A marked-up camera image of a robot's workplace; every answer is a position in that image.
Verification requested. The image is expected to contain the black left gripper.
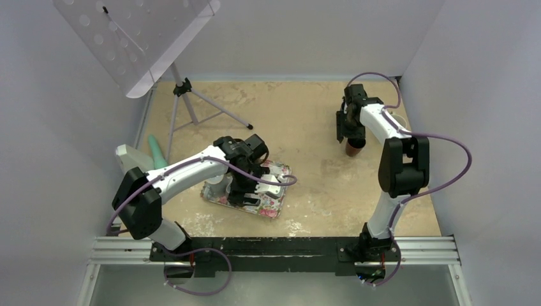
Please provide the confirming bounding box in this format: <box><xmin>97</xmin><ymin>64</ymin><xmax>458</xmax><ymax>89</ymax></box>
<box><xmin>228</xmin><ymin>166</ymin><xmax>270</xmax><ymax>207</ymax></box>

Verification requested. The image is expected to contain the teal handle tool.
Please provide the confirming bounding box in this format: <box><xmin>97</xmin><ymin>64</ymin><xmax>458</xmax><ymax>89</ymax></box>
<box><xmin>147</xmin><ymin>135</ymin><xmax>168</xmax><ymax>169</ymax></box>

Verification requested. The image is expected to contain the white music stand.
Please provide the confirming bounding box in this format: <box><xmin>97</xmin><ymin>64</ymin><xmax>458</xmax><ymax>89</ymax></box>
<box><xmin>52</xmin><ymin>0</ymin><xmax>255</xmax><ymax>163</ymax></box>

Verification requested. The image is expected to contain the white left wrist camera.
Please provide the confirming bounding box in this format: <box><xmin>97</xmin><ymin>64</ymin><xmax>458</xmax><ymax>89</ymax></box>
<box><xmin>255</xmin><ymin>163</ymin><xmax>292</xmax><ymax>200</ymax></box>

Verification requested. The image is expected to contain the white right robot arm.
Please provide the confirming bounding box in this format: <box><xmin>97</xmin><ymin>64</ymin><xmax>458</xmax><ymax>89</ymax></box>
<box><xmin>336</xmin><ymin>84</ymin><xmax>429</xmax><ymax>259</ymax></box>

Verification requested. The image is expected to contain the light grey mug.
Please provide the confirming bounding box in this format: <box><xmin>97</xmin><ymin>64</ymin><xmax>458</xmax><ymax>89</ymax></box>
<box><xmin>203</xmin><ymin>175</ymin><xmax>230</xmax><ymax>199</ymax></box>

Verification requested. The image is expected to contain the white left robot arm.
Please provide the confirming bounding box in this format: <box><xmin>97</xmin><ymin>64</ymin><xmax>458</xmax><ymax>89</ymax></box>
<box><xmin>112</xmin><ymin>134</ymin><xmax>269</xmax><ymax>261</ymax></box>

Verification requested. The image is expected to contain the floral serving tray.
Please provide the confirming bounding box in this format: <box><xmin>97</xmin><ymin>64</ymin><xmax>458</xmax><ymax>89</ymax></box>
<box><xmin>200</xmin><ymin>173</ymin><xmax>286</xmax><ymax>219</ymax></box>

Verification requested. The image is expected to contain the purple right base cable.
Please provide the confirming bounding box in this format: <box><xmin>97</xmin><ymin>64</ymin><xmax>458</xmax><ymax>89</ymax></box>
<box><xmin>358</xmin><ymin>236</ymin><xmax>403</xmax><ymax>288</ymax></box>

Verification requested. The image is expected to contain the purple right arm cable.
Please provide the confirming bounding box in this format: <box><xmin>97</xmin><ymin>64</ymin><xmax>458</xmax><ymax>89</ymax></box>
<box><xmin>344</xmin><ymin>71</ymin><xmax>473</xmax><ymax>242</ymax></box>

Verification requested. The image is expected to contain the small brown mug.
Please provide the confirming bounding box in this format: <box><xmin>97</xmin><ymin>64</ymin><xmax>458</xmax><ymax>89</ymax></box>
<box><xmin>345</xmin><ymin>138</ymin><xmax>366</xmax><ymax>157</ymax></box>

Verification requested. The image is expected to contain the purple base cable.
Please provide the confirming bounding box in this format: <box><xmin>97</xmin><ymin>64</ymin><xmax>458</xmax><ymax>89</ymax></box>
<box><xmin>162</xmin><ymin>247</ymin><xmax>233</xmax><ymax>296</ymax></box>
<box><xmin>358</xmin><ymin>236</ymin><xmax>403</xmax><ymax>288</ymax></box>

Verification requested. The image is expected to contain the white angular block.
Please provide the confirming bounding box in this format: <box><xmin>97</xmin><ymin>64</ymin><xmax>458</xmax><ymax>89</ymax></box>
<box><xmin>115</xmin><ymin>144</ymin><xmax>154</xmax><ymax>174</ymax></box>

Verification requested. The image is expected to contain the light green mug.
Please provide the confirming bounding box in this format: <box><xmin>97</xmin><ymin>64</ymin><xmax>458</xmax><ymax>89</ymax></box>
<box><xmin>390</xmin><ymin>112</ymin><xmax>408</xmax><ymax>129</ymax></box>

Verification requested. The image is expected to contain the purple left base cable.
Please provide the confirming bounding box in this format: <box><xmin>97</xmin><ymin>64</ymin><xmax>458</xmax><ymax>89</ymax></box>
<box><xmin>162</xmin><ymin>247</ymin><xmax>233</xmax><ymax>296</ymax></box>

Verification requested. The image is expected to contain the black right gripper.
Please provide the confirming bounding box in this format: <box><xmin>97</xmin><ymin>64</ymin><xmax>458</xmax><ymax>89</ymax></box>
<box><xmin>336</xmin><ymin>110</ymin><xmax>366</xmax><ymax>143</ymax></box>

